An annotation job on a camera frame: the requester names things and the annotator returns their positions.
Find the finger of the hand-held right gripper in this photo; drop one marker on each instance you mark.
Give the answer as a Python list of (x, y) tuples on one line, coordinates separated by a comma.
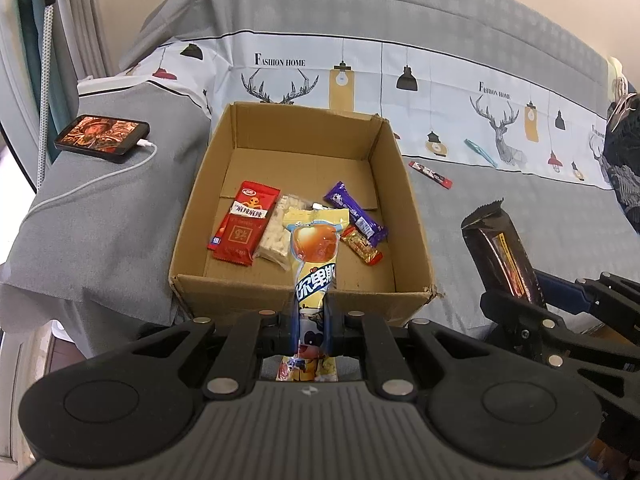
[(565, 292), (525, 332)]

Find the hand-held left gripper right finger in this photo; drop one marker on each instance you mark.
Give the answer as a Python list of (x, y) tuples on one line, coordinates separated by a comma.
[(331, 327)]

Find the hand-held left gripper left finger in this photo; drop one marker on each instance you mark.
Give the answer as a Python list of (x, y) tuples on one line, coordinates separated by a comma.
[(293, 325)]

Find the yellow orange snack packet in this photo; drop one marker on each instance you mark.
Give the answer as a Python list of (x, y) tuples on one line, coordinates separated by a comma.
[(312, 245)]

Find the black snack packet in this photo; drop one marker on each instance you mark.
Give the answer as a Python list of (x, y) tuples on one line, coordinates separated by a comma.
[(492, 250)]

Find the small orange red snack packet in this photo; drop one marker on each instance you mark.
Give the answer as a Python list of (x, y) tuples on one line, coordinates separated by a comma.
[(362, 247)]

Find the large red snack packet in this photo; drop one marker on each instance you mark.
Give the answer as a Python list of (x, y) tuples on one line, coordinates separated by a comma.
[(247, 220)]

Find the brown cardboard box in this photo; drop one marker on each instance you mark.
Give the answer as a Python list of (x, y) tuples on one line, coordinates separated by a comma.
[(300, 125)]

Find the white nougat packet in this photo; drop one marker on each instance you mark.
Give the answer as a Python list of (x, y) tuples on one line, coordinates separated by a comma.
[(272, 240)]

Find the purple snack packet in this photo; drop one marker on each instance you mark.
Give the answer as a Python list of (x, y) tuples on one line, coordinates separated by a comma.
[(357, 215)]

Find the dark printed cloth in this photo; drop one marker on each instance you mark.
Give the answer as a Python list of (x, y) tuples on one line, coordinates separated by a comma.
[(622, 170)]

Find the teal small tool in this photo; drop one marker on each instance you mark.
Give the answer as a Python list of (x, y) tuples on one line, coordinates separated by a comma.
[(480, 152)]

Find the red black stick packet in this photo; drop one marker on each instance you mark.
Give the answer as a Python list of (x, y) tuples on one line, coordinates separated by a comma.
[(430, 174)]

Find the grey pillow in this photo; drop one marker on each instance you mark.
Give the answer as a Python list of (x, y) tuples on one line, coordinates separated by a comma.
[(100, 240)]

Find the cream fabric item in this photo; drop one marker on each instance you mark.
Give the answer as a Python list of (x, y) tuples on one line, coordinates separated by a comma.
[(616, 70)]

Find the black smartphone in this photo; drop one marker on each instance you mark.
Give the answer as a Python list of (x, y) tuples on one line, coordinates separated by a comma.
[(100, 135)]

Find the grey printed bed cover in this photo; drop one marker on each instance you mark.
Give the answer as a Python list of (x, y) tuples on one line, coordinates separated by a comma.
[(500, 10)]

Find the grey curtain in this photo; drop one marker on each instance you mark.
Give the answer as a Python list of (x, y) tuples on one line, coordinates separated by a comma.
[(85, 20)]

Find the teal curtain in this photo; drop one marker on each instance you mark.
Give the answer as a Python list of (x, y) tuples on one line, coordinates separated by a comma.
[(30, 20)]

